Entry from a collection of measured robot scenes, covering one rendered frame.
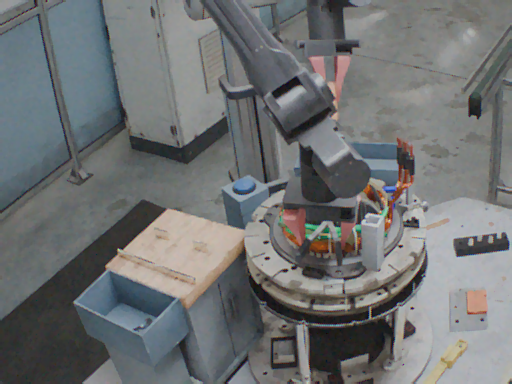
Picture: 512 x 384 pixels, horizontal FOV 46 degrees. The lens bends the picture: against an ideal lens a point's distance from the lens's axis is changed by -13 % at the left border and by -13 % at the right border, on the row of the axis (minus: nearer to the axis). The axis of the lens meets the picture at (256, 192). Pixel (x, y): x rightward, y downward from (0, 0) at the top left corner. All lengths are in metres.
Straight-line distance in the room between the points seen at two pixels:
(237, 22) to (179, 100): 2.61
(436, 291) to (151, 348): 0.68
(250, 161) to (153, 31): 1.81
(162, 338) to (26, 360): 1.61
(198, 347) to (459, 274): 0.65
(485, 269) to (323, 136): 0.81
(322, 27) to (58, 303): 2.11
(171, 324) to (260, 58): 0.50
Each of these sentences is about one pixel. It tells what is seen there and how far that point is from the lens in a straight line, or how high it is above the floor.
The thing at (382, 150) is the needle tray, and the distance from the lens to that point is 1.46.
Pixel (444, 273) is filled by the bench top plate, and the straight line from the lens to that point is 1.54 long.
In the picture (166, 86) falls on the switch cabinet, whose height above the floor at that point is 0.46.
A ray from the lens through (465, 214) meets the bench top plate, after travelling 1.73.
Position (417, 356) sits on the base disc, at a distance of 1.33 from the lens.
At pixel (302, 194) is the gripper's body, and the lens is 0.95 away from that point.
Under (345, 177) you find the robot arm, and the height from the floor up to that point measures 1.34.
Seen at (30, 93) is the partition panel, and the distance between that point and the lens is 3.39.
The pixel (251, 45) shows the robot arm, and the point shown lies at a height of 1.50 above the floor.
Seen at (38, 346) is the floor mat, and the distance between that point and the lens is 2.72.
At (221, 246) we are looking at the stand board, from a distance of 1.21.
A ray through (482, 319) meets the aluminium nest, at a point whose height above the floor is 0.80.
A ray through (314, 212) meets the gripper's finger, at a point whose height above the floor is 1.25.
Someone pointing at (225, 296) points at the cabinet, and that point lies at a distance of 1.24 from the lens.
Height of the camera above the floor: 1.80
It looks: 33 degrees down
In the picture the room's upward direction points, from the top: 9 degrees counter-clockwise
